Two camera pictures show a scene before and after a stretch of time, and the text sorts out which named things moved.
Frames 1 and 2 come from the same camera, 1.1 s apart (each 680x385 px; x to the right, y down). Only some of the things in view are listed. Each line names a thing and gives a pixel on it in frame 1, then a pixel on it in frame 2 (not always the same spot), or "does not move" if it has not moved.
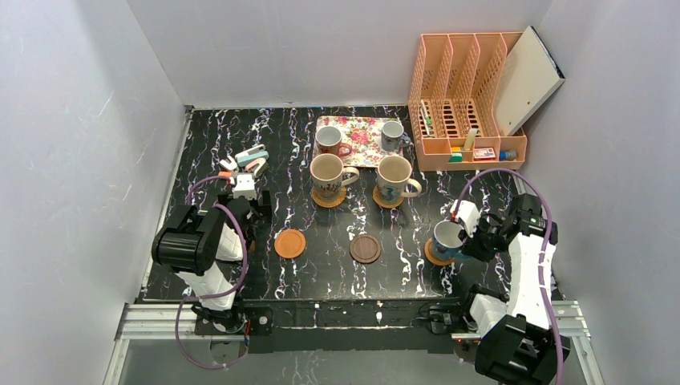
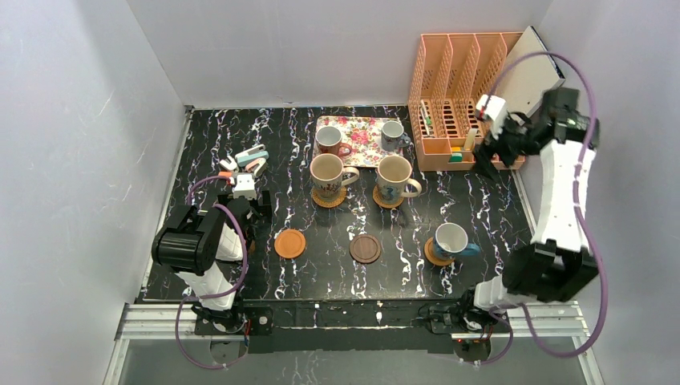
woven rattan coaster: x=329 y=204 does not move
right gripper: x=475 y=246 -> x=499 y=144
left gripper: x=260 y=201 does not move
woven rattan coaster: x=375 y=193 does not move
